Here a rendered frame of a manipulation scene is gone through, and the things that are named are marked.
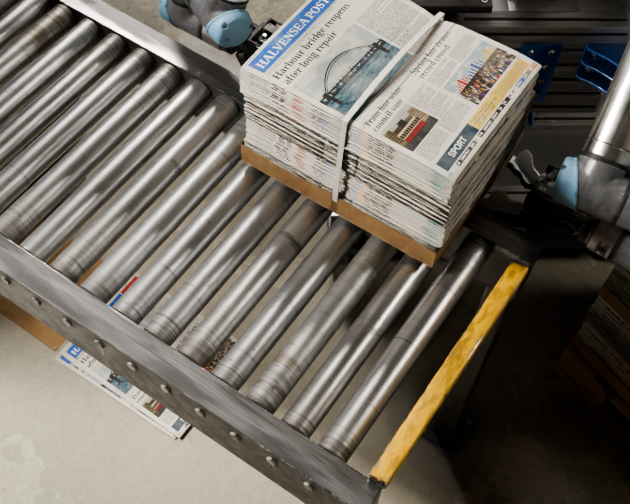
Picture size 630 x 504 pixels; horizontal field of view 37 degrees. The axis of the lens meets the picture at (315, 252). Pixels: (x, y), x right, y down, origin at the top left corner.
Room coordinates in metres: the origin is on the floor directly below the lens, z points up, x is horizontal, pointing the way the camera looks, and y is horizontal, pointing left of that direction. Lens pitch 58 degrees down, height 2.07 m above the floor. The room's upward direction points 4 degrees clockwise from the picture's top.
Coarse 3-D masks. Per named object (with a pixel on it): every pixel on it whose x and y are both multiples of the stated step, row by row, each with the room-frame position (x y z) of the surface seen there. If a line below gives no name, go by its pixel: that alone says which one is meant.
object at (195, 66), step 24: (72, 0) 1.34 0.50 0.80; (96, 0) 1.34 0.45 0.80; (96, 24) 1.28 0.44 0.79; (120, 24) 1.28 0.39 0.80; (144, 24) 1.28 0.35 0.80; (144, 48) 1.22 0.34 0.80; (168, 48) 1.23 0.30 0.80; (192, 72) 1.17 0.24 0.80; (216, 72) 1.18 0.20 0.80; (216, 96) 1.14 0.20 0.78; (240, 96) 1.12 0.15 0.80; (480, 216) 0.89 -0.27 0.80; (456, 240) 0.88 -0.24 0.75; (504, 240) 0.85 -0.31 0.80; (528, 240) 0.85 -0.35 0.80; (504, 264) 0.83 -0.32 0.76; (528, 264) 0.81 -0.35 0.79
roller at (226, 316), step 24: (312, 216) 0.87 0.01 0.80; (288, 240) 0.82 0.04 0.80; (264, 264) 0.77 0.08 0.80; (288, 264) 0.79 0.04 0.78; (240, 288) 0.73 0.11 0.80; (264, 288) 0.74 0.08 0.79; (216, 312) 0.68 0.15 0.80; (240, 312) 0.69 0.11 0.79; (192, 336) 0.64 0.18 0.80; (216, 336) 0.64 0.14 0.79; (192, 360) 0.60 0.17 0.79
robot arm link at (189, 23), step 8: (160, 0) 1.32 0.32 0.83; (168, 0) 1.32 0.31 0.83; (160, 8) 1.32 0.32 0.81; (168, 8) 1.31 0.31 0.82; (176, 8) 1.29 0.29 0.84; (184, 8) 1.29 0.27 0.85; (168, 16) 1.30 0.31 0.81; (176, 16) 1.29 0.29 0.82; (184, 16) 1.29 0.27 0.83; (192, 16) 1.28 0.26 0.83; (176, 24) 1.29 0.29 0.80; (184, 24) 1.28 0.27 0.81; (192, 24) 1.28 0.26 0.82; (200, 24) 1.27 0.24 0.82; (192, 32) 1.27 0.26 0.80; (200, 32) 1.26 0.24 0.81
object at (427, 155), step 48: (480, 48) 1.05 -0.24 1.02; (432, 96) 0.95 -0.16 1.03; (480, 96) 0.95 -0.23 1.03; (528, 96) 1.01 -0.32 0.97; (384, 144) 0.85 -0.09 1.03; (432, 144) 0.85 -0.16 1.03; (480, 144) 0.86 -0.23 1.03; (384, 192) 0.84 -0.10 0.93; (432, 192) 0.80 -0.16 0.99; (480, 192) 0.89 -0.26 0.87; (432, 240) 0.79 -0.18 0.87
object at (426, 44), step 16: (416, 16) 1.12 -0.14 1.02; (432, 16) 1.13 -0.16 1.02; (416, 32) 1.08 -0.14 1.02; (432, 32) 1.09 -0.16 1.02; (400, 48) 1.04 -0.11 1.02; (416, 48) 1.05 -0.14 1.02; (432, 48) 1.05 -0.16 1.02; (384, 64) 1.01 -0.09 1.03; (400, 64) 1.01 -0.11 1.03; (416, 64) 1.01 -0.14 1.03; (368, 80) 0.97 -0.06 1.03; (384, 80) 0.97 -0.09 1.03; (400, 80) 0.97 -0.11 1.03; (352, 96) 0.93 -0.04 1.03; (384, 96) 0.94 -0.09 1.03; (336, 112) 0.90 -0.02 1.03; (368, 112) 0.90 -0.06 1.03; (336, 128) 0.89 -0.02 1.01; (352, 128) 0.88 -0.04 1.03; (336, 144) 0.89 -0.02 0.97; (352, 144) 0.87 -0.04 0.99; (336, 160) 0.89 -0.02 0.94; (352, 160) 0.87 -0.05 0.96; (352, 176) 0.87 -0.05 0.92; (352, 192) 0.87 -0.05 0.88
